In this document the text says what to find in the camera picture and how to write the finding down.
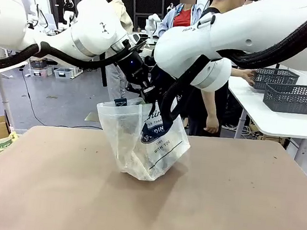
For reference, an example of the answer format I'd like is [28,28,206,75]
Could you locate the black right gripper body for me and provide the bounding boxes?
[146,64,179,101]

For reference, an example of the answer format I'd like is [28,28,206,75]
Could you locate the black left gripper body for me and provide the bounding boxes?
[114,47,157,94]

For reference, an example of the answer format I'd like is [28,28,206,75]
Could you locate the translucent shopping bag navy handles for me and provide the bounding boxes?
[89,92,196,186]

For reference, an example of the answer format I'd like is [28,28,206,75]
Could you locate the person's right forearm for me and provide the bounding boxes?
[197,89,219,120]

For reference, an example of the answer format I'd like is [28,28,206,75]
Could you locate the person's left forearm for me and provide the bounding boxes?
[229,67,246,79]

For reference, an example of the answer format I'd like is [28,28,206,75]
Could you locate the person's right hand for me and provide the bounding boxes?
[203,115,221,135]

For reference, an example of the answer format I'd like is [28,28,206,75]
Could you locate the person's left hand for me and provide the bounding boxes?
[240,68,258,87]

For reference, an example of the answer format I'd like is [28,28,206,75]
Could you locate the person in black T-shirt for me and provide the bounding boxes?
[186,0,265,143]

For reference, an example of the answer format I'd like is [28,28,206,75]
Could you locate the mannequin with cream jacket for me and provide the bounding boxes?
[87,0,137,103]

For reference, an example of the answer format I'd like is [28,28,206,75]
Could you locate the person in red shirt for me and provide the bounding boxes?
[158,0,209,42]

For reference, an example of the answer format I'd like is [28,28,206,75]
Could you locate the clear plastic storage box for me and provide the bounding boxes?
[52,66,79,81]
[28,64,54,79]

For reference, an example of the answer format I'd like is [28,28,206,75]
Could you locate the white side table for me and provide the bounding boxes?
[219,75,307,164]

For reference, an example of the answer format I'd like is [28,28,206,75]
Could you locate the grey whiteboard panel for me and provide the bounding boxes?
[15,0,37,16]

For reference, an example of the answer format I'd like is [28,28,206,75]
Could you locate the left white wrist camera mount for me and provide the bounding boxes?
[126,31,147,51]

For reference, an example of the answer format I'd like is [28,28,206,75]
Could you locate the metal floor base plate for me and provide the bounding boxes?
[85,111,100,122]

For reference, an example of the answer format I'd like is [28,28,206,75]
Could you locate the left arm black cable sleeve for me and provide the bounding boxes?
[0,29,140,89]

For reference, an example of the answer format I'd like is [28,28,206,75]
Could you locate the black floor power cord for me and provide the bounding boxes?
[16,71,109,132]

